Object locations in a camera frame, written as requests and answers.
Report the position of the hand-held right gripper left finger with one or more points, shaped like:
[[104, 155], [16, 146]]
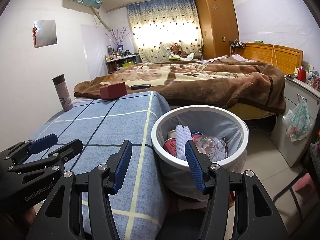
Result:
[[121, 170]]

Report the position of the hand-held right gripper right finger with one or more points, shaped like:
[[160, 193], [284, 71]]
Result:
[[196, 170]]

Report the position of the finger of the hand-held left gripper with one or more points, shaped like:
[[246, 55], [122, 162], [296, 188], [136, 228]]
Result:
[[71, 150], [43, 142]]

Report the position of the clear plastic bottle red label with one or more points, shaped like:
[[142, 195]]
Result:
[[210, 146]]

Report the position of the white trash bin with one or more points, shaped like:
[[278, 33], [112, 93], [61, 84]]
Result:
[[160, 145]]

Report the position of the blue checked tablecloth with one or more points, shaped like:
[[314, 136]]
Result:
[[112, 130]]

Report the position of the translucent bin liner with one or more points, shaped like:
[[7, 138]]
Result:
[[212, 122]]

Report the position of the grey thermos tumbler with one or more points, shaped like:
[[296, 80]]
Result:
[[62, 92]]

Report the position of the dark red box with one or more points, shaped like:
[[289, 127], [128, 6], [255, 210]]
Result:
[[112, 91]]

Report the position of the brown printed blanket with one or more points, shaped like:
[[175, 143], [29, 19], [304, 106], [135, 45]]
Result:
[[200, 85]]

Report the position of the black remote control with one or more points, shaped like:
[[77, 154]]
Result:
[[141, 87]]

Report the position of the red knot ornament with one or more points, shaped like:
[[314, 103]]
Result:
[[35, 33]]

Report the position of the hanging plastic bag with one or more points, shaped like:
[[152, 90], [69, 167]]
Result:
[[297, 122]]

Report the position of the green book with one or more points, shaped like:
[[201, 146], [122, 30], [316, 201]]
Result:
[[174, 58]]

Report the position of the pink pillow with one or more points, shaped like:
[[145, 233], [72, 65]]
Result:
[[237, 57]]

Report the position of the grey nightstand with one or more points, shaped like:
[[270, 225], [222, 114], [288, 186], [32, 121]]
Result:
[[287, 90]]

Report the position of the brown teddy bear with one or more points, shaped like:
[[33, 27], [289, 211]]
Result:
[[178, 50]]

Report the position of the purple decorative branches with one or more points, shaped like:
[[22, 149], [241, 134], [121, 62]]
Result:
[[117, 37]]

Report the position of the power strip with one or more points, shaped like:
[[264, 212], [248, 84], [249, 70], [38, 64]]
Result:
[[237, 44]]

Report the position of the red jar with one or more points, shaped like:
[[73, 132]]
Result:
[[301, 74]]

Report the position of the wooden bed headboard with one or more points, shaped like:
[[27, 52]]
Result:
[[282, 55]]

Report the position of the wooden wardrobe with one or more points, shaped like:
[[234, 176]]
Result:
[[215, 25]]

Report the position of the colourful printed box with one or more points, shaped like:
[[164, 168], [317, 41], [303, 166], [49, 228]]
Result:
[[315, 82]]

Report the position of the dotted window curtain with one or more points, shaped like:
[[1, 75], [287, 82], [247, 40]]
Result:
[[162, 15]]

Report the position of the cluttered wall shelf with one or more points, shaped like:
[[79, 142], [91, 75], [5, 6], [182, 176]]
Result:
[[112, 65]]

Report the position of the white wall sheet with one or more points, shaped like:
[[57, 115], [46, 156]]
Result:
[[95, 50]]

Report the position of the wall mirror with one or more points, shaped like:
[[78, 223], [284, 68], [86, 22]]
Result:
[[46, 33]]

